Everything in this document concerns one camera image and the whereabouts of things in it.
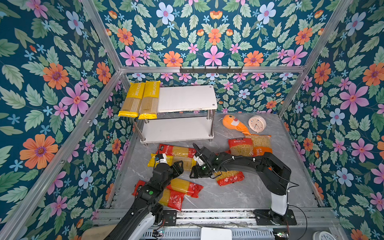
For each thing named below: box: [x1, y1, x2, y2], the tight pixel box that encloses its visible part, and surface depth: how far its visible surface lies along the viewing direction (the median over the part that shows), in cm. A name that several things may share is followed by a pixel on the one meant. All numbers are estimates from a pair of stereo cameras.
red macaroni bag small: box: [225, 138, 254, 157], surface depth 97 cm
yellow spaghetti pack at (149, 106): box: [138, 80, 161, 120], surface depth 80 cm
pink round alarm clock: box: [248, 115, 267, 133], surface depth 107 cm
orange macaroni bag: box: [245, 134, 273, 157], surface depth 100 cm
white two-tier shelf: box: [131, 85, 218, 145], surface depth 88 cm
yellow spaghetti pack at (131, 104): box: [118, 82, 146, 118], surface depth 78 cm
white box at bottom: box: [200, 227, 233, 240], surface depth 67 cm
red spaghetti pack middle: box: [166, 178, 204, 198], surface depth 83 cm
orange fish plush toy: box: [222, 114, 252, 136], surface depth 107 cm
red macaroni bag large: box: [214, 170, 245, 186], surface depth 85 cm
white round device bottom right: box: [312, 231, 337, 240], surface depth 68 cm
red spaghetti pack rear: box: [157, 143, 197, 159], surface depth 97 cm
